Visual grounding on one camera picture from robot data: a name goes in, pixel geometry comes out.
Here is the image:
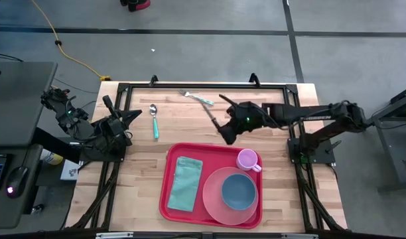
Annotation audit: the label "black aluminium rig frame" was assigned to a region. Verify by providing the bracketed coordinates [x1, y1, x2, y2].
[64, 73, 349, 233]

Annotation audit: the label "grey side desk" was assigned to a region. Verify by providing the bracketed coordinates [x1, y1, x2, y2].
[0, 61, 58, 230]

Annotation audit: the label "pink round plate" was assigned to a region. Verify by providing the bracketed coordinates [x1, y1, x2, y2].
[201, 166, 260, 226]

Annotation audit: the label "silver metal bracket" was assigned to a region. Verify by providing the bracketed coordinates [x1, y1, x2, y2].
[96, 232, 134, 239]
[281, 233, 318, 239]

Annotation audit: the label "teal cloth napkin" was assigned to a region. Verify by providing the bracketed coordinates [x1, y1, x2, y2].
[166, 155, 204, 213]

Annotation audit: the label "person's red shoes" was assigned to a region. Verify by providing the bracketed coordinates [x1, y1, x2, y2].
[119, 0, 151, 13]

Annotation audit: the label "yellow extension cable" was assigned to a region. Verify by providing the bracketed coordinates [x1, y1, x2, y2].
[31, 0, 111, 82]

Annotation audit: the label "black computer mouse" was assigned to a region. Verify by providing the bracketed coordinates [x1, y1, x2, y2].
[5, 165, 30, 199]

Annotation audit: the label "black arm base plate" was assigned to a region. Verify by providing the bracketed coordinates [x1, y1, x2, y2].
[78, 149, 127, 163]
[287, 137, 342, 165]

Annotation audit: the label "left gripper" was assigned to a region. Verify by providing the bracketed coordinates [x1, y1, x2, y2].
[96, 95, 143, 152]

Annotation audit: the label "spoon with teal handle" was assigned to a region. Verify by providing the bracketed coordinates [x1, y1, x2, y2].
[149, 104, 160, 140]

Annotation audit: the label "black-handled table knife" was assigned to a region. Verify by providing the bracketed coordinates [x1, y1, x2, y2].
[199, 98, 223, 133]

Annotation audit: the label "fork with patterned teal handle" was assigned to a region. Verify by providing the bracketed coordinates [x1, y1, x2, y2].
[178, 89, 215, 106]

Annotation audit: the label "white cardboard box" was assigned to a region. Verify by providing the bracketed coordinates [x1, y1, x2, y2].
[59, 159, 81, 182]

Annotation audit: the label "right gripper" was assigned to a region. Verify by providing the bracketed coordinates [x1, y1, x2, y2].
[218, 94, 267, 146]

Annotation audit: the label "blue bowl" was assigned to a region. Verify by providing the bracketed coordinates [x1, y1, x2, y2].
[220, 172, 258, 212]

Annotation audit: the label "yellow and white bottle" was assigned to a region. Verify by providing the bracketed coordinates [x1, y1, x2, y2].
[40, 148, 64, 166]

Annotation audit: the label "pink mug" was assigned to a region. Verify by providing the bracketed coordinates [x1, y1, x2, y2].
[235, 147, 263, 173]

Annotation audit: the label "red plastic tray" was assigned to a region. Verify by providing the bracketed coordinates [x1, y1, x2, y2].
[158, 141, 264, 230]

